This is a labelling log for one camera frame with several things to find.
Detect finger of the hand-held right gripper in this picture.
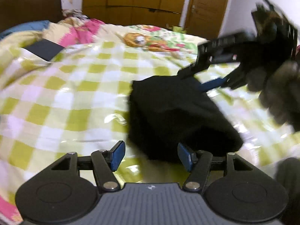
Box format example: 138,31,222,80
177,61,210,80
197,74,248,93

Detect black pants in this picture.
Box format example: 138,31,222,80
127,75,244,164

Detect blue pillow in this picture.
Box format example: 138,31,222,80
0,20,51,39

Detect person's right hand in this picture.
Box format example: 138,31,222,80
247,60,300,132

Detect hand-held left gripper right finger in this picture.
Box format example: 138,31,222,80
177,142,256,192

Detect dark blue folded cloth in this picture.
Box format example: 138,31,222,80
23,39,65,62

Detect green checkered plastic sheet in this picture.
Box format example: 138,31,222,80
0,41,300,216

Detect printed cartoon quilt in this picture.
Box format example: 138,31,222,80
0,16,207,224

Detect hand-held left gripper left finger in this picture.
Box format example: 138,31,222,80
50,140,126,191

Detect dark brown headboard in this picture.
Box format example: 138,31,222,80
0,0,64,32

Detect wooden door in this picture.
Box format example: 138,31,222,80
184,0,231,41

